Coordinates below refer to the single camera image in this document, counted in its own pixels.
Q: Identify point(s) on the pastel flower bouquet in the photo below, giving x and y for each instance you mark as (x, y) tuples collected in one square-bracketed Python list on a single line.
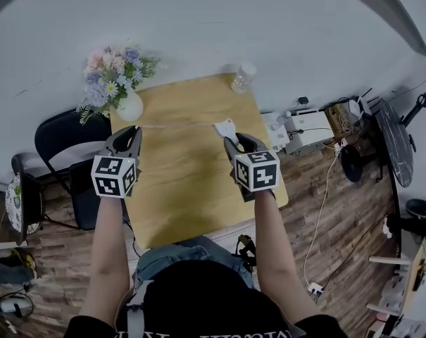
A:
[(110, 79)]

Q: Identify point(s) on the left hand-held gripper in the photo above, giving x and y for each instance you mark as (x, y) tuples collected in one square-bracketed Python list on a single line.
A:
[(110, 176)]

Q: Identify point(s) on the white tape measure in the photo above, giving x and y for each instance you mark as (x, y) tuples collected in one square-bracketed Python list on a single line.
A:
[(225, 128)]

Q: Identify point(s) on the person's right forearm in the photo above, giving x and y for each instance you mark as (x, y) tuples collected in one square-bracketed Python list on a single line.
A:
[(277, 252)]

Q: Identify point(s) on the person's denim shorts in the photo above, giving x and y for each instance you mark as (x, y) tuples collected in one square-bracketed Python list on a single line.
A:
[(170, 255)]

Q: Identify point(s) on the person's black shirt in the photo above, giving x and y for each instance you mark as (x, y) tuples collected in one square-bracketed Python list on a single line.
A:
[(198, 305)]

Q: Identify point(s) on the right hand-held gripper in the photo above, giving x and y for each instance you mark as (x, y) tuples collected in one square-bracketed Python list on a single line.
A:
[(256, 171)]

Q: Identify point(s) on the white wooden shelf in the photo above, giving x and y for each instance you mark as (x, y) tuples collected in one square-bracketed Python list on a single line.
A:
[(402, 287)]

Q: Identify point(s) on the black marble round table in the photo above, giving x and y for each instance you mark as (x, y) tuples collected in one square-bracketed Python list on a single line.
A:
[(395, 143)]

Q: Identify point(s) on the white power strip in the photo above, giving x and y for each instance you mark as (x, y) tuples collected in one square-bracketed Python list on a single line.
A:
[(315, 288)]

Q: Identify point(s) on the clear plastic bottle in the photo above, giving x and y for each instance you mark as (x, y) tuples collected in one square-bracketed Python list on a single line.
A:
[(243, 77)]

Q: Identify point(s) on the white printer box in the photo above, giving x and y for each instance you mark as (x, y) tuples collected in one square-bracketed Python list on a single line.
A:
[(309, 125)]

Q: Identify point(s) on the floral round cushion stool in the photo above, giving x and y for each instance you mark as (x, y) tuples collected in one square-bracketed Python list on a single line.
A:
[(17, 206)]

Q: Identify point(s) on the white small device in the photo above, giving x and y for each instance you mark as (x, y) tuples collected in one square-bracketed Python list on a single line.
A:
[(15, 305)]

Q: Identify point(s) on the white router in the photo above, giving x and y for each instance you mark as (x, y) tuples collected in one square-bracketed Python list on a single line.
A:
[(358, 107)]

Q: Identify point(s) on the black power adapter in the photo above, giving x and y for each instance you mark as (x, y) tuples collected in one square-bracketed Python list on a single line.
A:
[(303, 100)]

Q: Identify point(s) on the person's left forearm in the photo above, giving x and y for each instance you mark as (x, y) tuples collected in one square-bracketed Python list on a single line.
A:
[(105, 252)]

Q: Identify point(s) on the brown cardboard box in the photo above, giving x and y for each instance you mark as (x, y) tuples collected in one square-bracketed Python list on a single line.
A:
[(337, 116)]

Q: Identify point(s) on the black folding chair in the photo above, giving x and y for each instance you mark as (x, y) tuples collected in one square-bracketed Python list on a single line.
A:
[(72, 136)]

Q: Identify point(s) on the white cardboard box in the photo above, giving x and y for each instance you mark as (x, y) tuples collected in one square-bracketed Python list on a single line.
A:
[(276, 129)]

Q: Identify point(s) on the white round vase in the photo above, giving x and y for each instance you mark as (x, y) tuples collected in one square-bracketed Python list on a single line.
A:
[(130, 107)]

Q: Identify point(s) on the black round stool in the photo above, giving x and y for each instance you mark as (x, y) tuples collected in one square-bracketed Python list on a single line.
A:
[(351, 164)]

